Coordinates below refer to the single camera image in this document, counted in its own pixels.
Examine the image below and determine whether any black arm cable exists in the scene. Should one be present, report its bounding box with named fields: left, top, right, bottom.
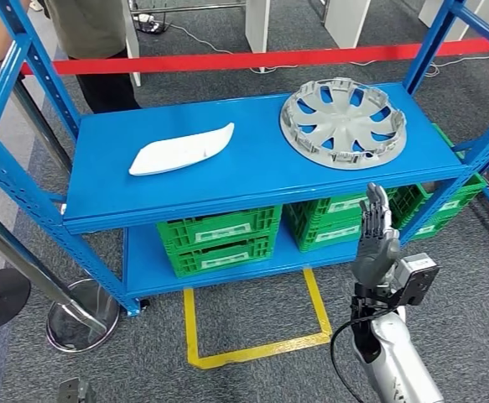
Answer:
left=329, top=314, right=368, bottom=403

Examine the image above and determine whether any white plastic car trim part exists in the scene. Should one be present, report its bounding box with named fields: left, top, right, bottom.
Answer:
left=128, top=122, right=235, bottom=177

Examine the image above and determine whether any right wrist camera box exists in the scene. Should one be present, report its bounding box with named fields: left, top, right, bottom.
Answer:
left=393, top=253, right=441, bottom=308

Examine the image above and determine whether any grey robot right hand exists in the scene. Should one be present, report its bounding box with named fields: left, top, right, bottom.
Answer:
left=350, top=182, right=401, bottom=290

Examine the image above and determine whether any silver plastic wheel hubcap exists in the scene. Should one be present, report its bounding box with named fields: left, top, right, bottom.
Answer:
left=279, top=77, right=408, bottom=171

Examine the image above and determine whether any person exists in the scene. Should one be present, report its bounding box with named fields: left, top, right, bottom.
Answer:
left=0, top=0, right=142, bottom=115

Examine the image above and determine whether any chrome stanchion base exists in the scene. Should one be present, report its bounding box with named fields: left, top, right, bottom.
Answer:
left=46, top=278, right=121, bottom=355

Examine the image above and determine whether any black router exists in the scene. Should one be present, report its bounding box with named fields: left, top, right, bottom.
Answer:
left=132, top=13, right=165, bottom=34

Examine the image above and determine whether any blue metal shelf rack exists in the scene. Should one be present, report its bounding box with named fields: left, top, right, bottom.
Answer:
left=0, top=0, right=489, bottom=318

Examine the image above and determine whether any white desk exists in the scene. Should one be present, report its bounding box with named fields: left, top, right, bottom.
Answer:
left=417, top=0, right=489, bottom=40
left=124, top=0, right=271, bottom=87
left=323, top=0, right=373, bottom=50

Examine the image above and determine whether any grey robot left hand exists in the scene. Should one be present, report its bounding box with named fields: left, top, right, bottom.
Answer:
left=57, top=378, right=96, bottom=403

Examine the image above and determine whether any green folded plastic crate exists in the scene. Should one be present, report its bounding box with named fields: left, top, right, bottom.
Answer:
left=411, top=211, right=459, bottom=241
left=283, top=186, right=398, bottom=232
left=390, top=124, right=488, bottom=223
left=157, top=206, right=282, bottom=254
left=294, top=219, right=365, bottom=254
left=166, top=236, right=278, bottom=280

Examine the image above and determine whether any dark round stanchion base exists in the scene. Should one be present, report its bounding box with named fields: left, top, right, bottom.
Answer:
left=0, top=269, right=32, bottom=332

